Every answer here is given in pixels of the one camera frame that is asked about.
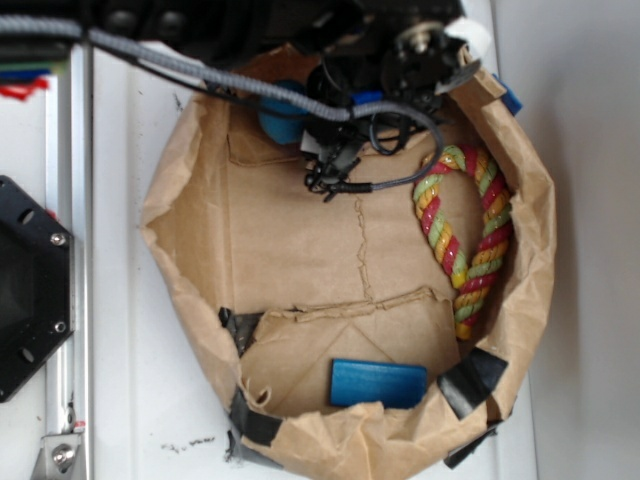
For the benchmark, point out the blue rubber ball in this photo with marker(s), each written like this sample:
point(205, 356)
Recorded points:
point(282, 122)

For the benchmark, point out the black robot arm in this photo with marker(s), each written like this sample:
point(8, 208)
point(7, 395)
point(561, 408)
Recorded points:
point(247, 49)

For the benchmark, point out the aluminium extrusion rail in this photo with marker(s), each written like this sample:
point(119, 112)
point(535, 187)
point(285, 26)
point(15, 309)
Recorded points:
point(65, 451)

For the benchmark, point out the white cutting board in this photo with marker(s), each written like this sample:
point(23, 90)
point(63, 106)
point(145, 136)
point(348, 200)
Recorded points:
point(154, 414)

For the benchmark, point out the multicolour rope toy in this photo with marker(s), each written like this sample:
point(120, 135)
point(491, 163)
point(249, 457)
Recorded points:
point(473, 278)

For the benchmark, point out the blue rectangular block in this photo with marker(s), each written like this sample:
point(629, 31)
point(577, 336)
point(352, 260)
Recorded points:
point(398, 386)

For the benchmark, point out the black octagonal mount plate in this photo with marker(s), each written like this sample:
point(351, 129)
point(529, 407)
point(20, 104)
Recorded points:
point(35, 287)

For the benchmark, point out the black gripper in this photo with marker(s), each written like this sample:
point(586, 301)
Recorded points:
point(391, 95)

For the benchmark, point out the brown paper bag tray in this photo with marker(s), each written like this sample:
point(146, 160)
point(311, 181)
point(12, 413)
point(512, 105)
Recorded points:
point(272, 284)

